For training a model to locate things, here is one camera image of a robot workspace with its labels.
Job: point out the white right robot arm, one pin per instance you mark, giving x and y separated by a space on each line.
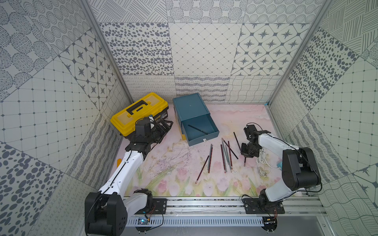
299 168

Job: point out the red black pencil middle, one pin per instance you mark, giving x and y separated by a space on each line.
223 158

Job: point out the red black pencil beside green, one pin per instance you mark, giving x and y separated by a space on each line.
210 159

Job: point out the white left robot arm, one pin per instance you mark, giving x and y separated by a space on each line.
106 211

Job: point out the dark diagonal pencil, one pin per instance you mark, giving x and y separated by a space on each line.
230 149

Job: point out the teal drawer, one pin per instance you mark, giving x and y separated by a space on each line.
205 123

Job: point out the teal drawer cabinet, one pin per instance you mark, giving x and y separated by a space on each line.
189 106

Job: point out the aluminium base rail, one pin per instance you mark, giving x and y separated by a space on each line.
293 206

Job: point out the red black pencil lower left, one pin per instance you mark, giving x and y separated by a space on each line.
202 169

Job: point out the yellow black toolbox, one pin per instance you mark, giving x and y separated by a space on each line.
150 105

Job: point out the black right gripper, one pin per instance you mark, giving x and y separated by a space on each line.
245 153

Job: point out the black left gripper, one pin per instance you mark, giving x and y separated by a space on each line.
161 130

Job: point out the grey green pencil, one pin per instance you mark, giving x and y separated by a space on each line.
227 154

